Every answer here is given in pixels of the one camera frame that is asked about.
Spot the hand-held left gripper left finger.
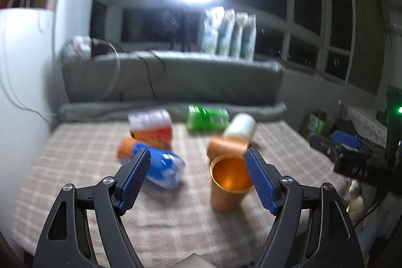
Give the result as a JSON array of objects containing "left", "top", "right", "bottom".
[{"left": 34, "top": 147, "right": 152, "bottom": 268}]

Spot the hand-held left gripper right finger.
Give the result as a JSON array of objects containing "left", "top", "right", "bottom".
[{"left": 244, "top": 147, "right": 369, "bottom": 268}]

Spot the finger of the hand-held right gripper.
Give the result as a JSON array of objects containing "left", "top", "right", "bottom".
[{"left": 309, "top": 130, "right": 362, "bottom": 159}]

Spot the orange plastic cup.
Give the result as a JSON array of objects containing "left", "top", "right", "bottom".
[
  {"left": 206, "top": 136, "right": 249, "bottom": 162},
  {"left": 209, "top": 154, "right": 256, "bottom": 212}
]

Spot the white plastic cup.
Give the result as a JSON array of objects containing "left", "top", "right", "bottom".
[{"left": 222, "top": 113, "right": 258, "bottom": 143}]

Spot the blue and orange snack bag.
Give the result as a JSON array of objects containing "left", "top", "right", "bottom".
[{"left": 116, "top": 137, "right": 186, "bottom": 191}]

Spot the green bag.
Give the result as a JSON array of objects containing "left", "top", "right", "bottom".
[{"left": 302, "top": 110, "right": 328, "bottom": 136}]

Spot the checked beige blanket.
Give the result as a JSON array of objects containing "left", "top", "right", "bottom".
[{"left": 13, "top": 119, "right": 349, "bottom": 268}]

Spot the red and white snack bag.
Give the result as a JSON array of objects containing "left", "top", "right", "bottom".
[{"left": 128, "top": 109, "right": 173, "bottom": 148}]

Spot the white paper sheet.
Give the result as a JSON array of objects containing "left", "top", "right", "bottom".
[{"left": 174, "top": 252, "right": 222, "bottom": 268}]

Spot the grey sofa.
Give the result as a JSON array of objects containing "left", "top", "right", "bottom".
[{"left": 60, "top": 39, "right": 287, "bottom": 123}]

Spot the white cylindrical appliance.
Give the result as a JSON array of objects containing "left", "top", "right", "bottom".
[{"left": 0, "top": 8, "right": 55, "bottom": 143}]

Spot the black cable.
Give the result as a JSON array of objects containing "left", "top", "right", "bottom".
[{"left": 91, "top": 37, "right": 168, "bottom": 100}]

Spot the window frame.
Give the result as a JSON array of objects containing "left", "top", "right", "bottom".
[{"left": 89, "top": 0, "right": 355, "bottom": 85}]

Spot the white cable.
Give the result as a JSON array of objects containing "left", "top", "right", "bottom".
[{"left": 0, "top": 32, "right": 59, "bottom": 126}]

